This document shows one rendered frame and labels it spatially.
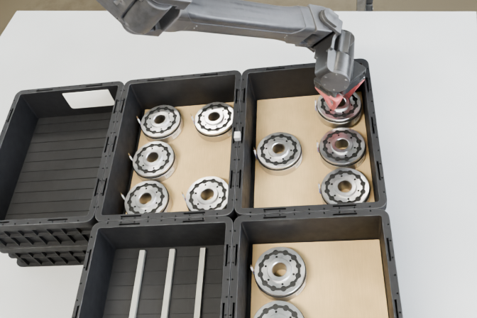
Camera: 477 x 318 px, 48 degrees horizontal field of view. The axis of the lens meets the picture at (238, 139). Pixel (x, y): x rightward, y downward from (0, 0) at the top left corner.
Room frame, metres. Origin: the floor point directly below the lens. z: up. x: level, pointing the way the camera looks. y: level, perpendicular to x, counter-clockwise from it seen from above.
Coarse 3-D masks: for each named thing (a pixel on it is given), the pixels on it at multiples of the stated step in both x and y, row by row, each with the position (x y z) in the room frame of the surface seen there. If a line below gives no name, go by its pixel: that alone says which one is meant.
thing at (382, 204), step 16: (304, 64) 0.89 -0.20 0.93; (368, 64) 0.83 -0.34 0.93; (368, 80) 0.79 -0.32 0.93; (368, 96) 0.74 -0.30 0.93; (240, 112) 0.81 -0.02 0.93; (368, 112) 0.70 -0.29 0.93; (240, 128) 0.76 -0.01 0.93; (240, 144) 0.72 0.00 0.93; (240, 160) 0.68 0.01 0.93; (240, 176) 0.65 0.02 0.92; (240, 192) 0.60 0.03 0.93; (384, 192) 0.51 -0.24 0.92; (240, 208) 0.56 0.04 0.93; (256, 208) 0.55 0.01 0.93; (272, 208) 0.54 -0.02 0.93; (288, 208) 0.53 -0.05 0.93; (304, 208) 0.52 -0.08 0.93; (320, 208) 0.51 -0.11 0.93; (336, 208) 0.50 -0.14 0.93; (352, 208) 0.49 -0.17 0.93; (368, 208) 0.48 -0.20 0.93; (384, 208) 0.48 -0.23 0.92
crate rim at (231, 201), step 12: (216, 72) 0.95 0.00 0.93; (228, 72) 0.94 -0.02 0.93; (240, 72) 0.93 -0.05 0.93; (132, 84) 1.00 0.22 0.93; (240, 84) 0.89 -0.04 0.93; (240, 96) 0.85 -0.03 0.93; (120, 108) 0.93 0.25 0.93; (120, 120) 0.89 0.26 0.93; (120, 132) 0.86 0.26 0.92; (108, 156) 0.79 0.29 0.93; (108, 168) 0.76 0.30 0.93; (108, 180) 0.73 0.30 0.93; (228, 192) 0.61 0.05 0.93; (228, 204) 0.58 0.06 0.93; (96, 216) 0.64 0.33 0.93; (108, 216) 0.64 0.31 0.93; (120, 216) 0.63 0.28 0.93; (144, 216) 0.61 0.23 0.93; (156, 216) 0.60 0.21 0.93; (168, 216) 0.59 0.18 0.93; (180, 216) 0.58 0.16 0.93; (192, 216) 0.58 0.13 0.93; (204, 216) 0.57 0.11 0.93
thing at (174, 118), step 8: (152, 112) 0.95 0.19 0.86; (168, 112) 0.93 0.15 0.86; (176, 112) 0.92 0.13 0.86; (144, 120) 0.93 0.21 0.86; (176, 120) 0.90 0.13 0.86; (144, 128) 0.90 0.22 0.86; (152, 128) 0.90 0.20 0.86; (160, 128) 0.89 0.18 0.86; (168, 128) 0.88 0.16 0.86; (152, 136) 0.87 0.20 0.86; (160, 136) 0.87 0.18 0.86
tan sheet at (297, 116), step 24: (312, 96) 0.87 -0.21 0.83; (360, 96) 0.83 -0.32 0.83; (264, 120) 0.84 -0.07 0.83; (288, 120) 0.82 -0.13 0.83; (312, 120) 0.80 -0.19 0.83; (360, 120) 0.76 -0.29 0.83; (312, 144) 0.73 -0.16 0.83; (312, 168) 0.67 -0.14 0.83; (360, 168) 0.63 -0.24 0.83; (264, 192) 0.64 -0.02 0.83; (288, 192) 0.63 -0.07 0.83; (312, 192) 0.61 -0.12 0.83
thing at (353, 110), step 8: (320, 96) 0.82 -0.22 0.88; (352, 96) 0.80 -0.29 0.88; (320, 104) 0.80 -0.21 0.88; (352, 104) 0.77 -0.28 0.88; (360, 104) 0.77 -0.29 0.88; (320, 112) 0.78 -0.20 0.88; (328, 112) 0.77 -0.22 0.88; (336, 112) 0.76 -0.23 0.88; (344, 112) 0.76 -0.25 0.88; (352, 112) 0.75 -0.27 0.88; (336, 120) 0.74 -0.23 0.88; (344, 120) 0.74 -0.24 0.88
